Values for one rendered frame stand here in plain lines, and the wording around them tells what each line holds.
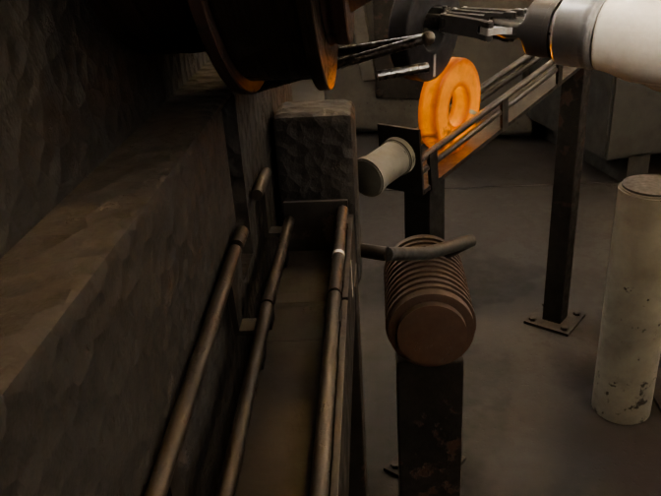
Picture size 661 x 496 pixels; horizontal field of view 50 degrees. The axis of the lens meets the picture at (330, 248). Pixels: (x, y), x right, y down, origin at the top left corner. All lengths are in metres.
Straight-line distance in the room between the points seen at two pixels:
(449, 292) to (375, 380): 0.74
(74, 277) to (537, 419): 1.37
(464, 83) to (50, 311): 0.96
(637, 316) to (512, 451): 0.37
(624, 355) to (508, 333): 0.43
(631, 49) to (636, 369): 0.80
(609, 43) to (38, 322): 0.78
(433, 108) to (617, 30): 0.32
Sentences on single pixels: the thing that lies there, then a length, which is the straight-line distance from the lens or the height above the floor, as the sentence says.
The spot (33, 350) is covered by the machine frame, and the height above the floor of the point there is 0.87.
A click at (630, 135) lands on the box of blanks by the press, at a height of 0.20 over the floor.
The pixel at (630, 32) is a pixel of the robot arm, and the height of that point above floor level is 0.86.
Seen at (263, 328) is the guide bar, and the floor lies 0.70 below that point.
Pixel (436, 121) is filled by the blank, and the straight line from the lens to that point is 1.14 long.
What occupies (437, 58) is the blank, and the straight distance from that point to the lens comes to 1.12.
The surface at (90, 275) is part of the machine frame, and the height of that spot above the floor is 0.87.
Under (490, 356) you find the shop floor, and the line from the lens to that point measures 1.81.
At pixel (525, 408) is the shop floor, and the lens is 1.65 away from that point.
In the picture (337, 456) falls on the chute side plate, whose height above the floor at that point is 0.69.
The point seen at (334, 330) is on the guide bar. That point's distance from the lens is 0.58.
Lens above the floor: 1.02
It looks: 26 degrees down
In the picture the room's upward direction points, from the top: 4 degrees counter-clockwise
